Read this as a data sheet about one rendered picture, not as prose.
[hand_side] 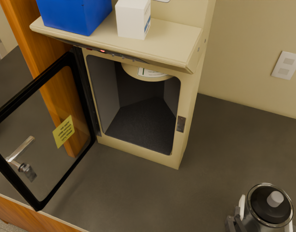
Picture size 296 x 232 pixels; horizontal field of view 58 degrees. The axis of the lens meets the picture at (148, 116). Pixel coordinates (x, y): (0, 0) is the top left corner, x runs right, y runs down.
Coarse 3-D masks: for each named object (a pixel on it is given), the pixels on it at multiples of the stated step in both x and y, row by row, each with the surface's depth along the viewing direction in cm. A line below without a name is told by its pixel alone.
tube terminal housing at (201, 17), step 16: (112, 0) 54; (176, 0) 49; (192, 0) 48; (208, 0) 47; (160, 16) 53; (176, 16) 52; (192, 16) 51; (208, 16) 54; (208, 32) 62; (144, 64) 64; (192, 80) 62; (192, 96) 69; (96, 112) 87; (192, 112) 84; (176, 128) 78; (112, 144) 99; (128, 144) 95; (176, 144) 84; (160, 160) 95; (176, 160) 91
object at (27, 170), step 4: (28, 164) 66; (24, 168) 66; (28, 168) 66; (24, 172) 65; (28, 172) 66; (32, 172) 68; (28, 176) 67; (32, 176) 69; (36, 176) 70; (32, 180) 69
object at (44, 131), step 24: (48, 96) 65; (72, 96) 74; (24, 120) 61; (48, 120) 69; (72, 120) 79; (0, 144) 57; (24, 144) 64; (48, 144) 73; (72, 144) 84; (48, 168) 77; (48, 192) 82
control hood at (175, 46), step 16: (112, 16) 54; (48, 32) 51; (64, 32) 50; (96, 32) 50; (112, 32) 50; (160, 32) 50; (176, 32) 50; (192, 32) 50; (112, 48) 48; (128, 48) 47; (144, 48) 47; (160, 48) 47; (176, 48) 47; (192, 48) 47; (160, 64) 52; (176, 64) 46; (192, 64) 51
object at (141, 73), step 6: (126, 66) 72; (132, 66) 70; (126, 72) 72; (132, 72) 71; (138, 72) 70; (144, 72) 69; (150, 72) 69; (156, 72) 69; (138, 78) 70; (144, 78) 70; (150, 78) 70; (156, 78) 70; (162, 78) 70; (168, 78) 70
